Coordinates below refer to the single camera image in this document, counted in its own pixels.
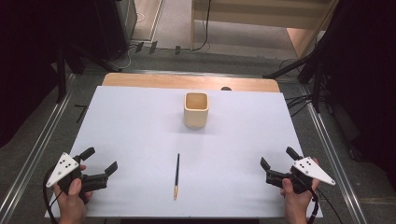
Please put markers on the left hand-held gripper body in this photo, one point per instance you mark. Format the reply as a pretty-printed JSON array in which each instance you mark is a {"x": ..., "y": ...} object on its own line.
[{"x": 63, "y": 169}]

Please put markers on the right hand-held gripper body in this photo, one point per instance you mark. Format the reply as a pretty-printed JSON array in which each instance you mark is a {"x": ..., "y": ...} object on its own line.
[{"x": 313, "y": 172}]

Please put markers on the black pen with gold tip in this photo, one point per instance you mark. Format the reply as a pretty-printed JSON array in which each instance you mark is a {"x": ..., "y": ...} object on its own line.
[{"x": 176, "y": 176}]

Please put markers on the beige square pen holder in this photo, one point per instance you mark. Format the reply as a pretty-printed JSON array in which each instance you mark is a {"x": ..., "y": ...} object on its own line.
[{"x": 196, "y": 110}]

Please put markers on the person's left hand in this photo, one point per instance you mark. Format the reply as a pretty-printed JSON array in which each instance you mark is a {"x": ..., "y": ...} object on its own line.
[{"x": 72, "y": 201}]

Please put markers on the person's right hand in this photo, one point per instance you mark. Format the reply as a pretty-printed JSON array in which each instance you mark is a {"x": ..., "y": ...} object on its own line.
[{"x": 295, "y": 202}]

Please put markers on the white table mat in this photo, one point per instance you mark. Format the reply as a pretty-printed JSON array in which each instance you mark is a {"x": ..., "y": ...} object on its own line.
[{"x": 186, "y": 149}]

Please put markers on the black metal stand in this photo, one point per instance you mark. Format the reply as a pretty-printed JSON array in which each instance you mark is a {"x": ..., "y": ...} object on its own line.
[{"x": 314, "y": 74}]

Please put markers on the small dark round knob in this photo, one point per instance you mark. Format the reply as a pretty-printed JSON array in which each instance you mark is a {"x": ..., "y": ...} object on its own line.
[{"x": 226, "y": 88}]

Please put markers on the dark cabinet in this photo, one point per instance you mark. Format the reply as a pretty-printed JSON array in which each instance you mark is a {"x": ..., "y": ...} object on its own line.
[{"x": 113, "y": 28}]

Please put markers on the light wooden furniture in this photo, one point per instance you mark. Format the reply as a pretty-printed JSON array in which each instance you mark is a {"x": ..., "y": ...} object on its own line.
[{"x": 264, "y": 17}]

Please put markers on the aluminium floor rail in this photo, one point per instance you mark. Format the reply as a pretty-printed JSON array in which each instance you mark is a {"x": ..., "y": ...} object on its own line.
[
  {"x": 34, "y": 149},
  {"x": 334, "y": 161}
]

